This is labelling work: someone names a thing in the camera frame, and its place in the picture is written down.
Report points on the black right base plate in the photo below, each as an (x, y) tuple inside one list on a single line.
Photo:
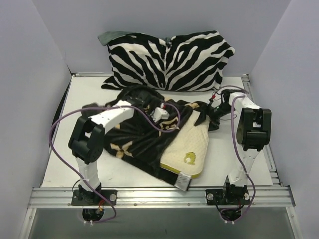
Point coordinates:
[(222, 197)]

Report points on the black floral pillowcase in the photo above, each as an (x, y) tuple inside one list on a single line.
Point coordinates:
[(138, 143)]

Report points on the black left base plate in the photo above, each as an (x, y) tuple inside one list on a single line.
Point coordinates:
[(84, 198)]

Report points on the grey cloth behind zebra pillow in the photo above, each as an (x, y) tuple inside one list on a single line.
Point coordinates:
[(108, 36)]

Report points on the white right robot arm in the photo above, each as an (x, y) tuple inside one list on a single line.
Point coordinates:
[(250, 128)]

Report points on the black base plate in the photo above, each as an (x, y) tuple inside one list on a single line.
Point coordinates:
[(222, 197), (84, 198)]

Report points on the cream yellow-edged pillow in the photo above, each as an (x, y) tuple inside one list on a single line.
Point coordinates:
[(187, 152)]

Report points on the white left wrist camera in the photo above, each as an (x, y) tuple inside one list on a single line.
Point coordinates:
[(159, 114)]

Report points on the white pillow care label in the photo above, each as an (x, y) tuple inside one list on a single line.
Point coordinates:
[(183, 182)]

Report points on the zebra print pillow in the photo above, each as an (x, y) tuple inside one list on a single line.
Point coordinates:
[(182, 63)]

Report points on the aluminium front rail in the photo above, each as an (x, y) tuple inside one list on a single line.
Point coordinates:
[(56, 198)]

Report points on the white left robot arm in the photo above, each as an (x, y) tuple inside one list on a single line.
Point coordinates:
[(87, 138)]

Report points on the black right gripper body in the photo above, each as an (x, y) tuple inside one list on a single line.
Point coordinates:
[(215, 111)]

